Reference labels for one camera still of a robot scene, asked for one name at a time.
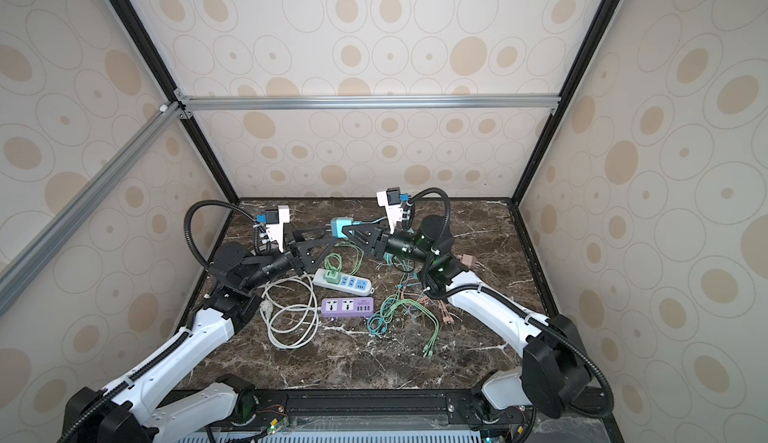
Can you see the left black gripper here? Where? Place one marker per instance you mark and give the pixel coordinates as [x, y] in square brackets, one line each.
[297, 258]

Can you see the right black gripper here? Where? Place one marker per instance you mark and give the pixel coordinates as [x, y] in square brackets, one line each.
[374, 241]

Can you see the teal charger plug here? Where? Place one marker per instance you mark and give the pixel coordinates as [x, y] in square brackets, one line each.
[342, 227]

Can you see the white blue power strip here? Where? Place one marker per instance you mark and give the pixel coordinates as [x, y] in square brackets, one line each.
[351, 284]

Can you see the light green charger plug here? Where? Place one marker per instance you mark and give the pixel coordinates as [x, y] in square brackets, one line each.
[332, 276]

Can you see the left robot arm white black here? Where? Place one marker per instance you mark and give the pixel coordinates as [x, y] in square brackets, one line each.
[130, 408]

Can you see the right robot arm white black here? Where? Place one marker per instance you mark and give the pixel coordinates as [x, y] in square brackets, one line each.
[555, 374]

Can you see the pink charger plug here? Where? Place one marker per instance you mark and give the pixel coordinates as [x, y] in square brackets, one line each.
[468, 260]

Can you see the purple power strip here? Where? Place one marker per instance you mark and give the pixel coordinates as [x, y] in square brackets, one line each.
[345, 308]

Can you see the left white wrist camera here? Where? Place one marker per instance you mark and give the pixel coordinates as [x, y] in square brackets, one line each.
[269, 227]

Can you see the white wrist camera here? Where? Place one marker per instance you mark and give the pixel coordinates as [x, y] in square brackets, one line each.
[269, 227]
[394, 202]

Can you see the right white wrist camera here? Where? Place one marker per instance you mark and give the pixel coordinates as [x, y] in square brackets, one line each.
[394, 202]

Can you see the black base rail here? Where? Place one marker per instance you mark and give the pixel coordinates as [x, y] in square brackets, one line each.
[413, 415]

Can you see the horizontal aluminium rail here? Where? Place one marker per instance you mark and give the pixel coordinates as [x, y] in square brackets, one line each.
[376, 102]

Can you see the diagonal aluminium rail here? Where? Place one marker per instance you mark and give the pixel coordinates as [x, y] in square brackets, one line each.
[28, 264]

